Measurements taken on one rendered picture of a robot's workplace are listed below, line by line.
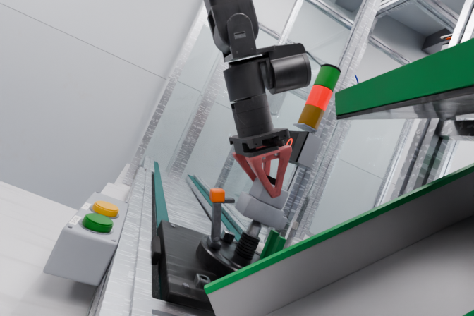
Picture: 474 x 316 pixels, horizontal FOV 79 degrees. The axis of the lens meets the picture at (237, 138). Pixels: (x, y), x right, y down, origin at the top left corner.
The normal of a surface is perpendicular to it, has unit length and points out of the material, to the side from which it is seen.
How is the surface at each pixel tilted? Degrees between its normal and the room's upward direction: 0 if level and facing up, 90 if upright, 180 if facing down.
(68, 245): 90
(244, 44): 99
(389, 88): 115
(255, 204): 90
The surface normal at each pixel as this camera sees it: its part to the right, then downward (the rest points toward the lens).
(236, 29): 0.19, 0.18
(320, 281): 0.13, -0.03
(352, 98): -0.99, 0.02
